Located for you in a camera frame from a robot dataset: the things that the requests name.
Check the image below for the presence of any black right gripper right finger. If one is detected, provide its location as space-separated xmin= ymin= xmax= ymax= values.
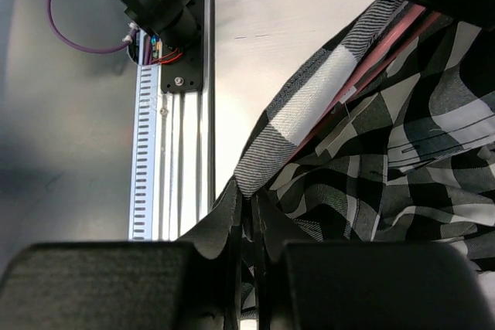
xmin=251 ymin=190 xmax=490 ymax=330

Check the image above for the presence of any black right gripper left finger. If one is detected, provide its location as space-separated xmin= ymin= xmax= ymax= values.
xmin=0 ymin=179 xmax=244 ymax=330

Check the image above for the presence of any black white checkered shirt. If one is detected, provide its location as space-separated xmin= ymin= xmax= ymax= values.
xmin=233 ymin=0 xmax=494 ymax=302

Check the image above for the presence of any light blue slotted cable duct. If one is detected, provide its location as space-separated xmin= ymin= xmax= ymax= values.
xmin=128 ymin=66 xmax=159 ymax=242

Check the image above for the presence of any aluminium mounting rail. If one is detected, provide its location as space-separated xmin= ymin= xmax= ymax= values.
xmin=152 ymin=0 xmax=215 ymax=240

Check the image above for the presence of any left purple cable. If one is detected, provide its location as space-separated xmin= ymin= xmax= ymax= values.
xmin=46 ymin=0 xmax=136 ymax=55

